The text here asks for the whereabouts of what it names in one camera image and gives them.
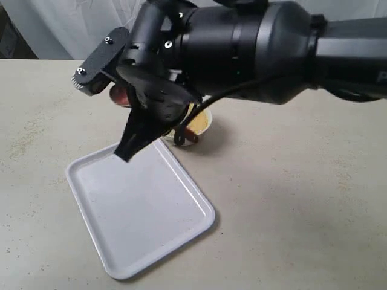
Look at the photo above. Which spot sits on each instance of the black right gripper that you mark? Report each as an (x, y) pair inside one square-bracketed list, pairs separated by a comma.
[(137, 57)]

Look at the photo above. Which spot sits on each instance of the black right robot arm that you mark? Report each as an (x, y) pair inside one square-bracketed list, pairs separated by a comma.
[(179, 58)]

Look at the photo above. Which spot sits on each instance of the white rectangular tray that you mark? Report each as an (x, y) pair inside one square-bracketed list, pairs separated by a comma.
[(137, 212)]

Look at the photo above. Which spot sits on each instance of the white backdrop curtain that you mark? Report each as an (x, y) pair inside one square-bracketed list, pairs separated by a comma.
[(68, 29)]

